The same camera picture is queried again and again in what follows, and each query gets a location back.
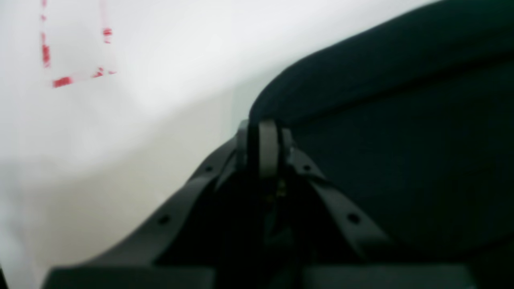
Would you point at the image-right left gripper right finger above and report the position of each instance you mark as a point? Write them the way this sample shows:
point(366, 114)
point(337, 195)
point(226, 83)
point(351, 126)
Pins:
point(383, 264)

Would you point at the image-right left gripper left finger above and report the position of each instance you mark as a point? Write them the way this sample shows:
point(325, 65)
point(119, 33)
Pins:
point(131, 264)

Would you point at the black printed T-shirt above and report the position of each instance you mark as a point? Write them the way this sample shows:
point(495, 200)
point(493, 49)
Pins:
point(412, 120)

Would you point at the red tape rectangle marking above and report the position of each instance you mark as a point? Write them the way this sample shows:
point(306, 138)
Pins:
point(76, 41)

